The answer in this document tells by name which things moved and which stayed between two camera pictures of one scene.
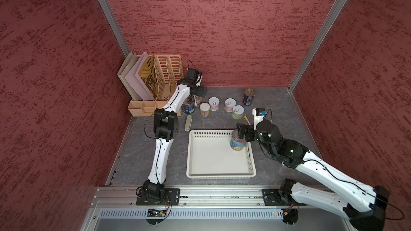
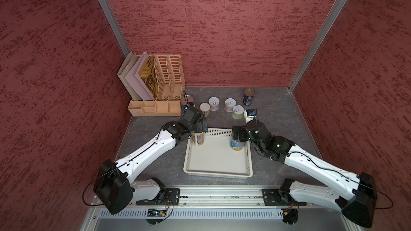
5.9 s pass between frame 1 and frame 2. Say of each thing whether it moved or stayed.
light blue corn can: stayed
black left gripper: moved
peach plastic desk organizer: stayed
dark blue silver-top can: stayed
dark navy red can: stayed
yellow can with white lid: moved
